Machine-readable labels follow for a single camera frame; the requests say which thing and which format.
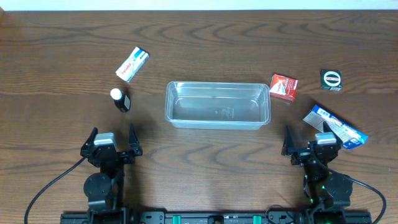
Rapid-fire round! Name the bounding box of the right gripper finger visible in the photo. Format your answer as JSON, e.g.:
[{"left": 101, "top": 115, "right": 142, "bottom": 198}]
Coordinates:
[
  {"left": 281, "top": 126, "right": 295, "bottom": 156},
  {"left": 323, "top": 121, "right": 343, "bottom": 145}
]

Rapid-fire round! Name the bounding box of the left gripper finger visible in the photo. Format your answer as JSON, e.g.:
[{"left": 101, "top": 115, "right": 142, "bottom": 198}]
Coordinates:
[
  {"left": 128, "top": 123, "right": 141, "bottom": 151},
  {"left": 82, "top": 127, "right": 98, "bottom": 149}
]

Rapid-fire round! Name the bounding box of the blue white medicine box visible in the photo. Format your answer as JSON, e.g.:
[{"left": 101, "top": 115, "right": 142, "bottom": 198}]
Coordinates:
[{"left": 303, "top": 105, "right": 368, "bottom": 149}]

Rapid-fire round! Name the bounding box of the green box round logo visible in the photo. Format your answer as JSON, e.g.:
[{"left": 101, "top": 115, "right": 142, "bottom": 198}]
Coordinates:
[{"left": 320, "top": 70, "right": 342, "bottom": 91}]

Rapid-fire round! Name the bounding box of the red medicine box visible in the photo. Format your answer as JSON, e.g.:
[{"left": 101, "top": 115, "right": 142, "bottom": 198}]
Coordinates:
[{"left": 270, "top": 73, "right": 298, "bottom": 101}]

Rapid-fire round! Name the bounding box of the white Panadol box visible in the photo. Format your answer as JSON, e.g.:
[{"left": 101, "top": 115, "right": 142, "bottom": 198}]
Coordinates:
[{"left": 116, "top": 47, "right": 149, "bottom": 82}]

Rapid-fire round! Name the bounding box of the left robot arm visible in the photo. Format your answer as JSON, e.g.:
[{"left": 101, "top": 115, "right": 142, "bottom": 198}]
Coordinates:
[{"left": 80, "top": 124, "right": 142, "bottom": 212}]

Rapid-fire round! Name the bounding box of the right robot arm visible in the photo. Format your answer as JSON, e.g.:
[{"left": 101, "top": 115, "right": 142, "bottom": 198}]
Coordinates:
[{"left": 281, "top": 122, "right": 353, "bottom": 210}]

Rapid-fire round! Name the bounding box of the clear plastic container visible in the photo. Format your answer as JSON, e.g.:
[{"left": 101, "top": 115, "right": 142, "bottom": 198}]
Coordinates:
[{"left": 165, "top": 81, "right": 271, "bottom": 130}]

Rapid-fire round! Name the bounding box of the dark bottle white cap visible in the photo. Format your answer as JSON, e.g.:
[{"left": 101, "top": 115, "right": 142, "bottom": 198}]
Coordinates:
[{"left": 110, "top": 88, "right": 131, "bottom": 113}]

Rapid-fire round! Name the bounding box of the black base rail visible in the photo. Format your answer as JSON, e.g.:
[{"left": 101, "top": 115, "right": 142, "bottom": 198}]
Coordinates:
[{"left": 60, "top": 209, "right": 372, "bottom": 224}]

